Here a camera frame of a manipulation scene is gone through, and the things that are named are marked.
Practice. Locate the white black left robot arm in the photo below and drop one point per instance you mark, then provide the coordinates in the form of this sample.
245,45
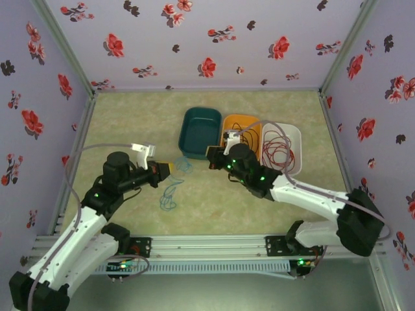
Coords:
71,246

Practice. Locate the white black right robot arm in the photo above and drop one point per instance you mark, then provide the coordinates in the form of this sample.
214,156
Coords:
308,197

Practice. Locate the teal plastic bin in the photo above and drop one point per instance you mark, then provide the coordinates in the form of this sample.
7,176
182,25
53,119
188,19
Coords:
199,133

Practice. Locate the orange plastic bin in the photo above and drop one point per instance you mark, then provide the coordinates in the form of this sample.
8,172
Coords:
251,121

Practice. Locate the white plastic bin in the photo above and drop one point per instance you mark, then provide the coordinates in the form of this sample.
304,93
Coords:
295,142

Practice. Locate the aluminium corner beam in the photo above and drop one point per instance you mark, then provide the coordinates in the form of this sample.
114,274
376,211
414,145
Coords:
385,285

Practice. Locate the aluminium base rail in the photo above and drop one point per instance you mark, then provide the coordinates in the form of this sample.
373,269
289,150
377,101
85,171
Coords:
207,247

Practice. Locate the aluminium frame post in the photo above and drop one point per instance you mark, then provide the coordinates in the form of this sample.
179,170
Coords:
63,42
348,42

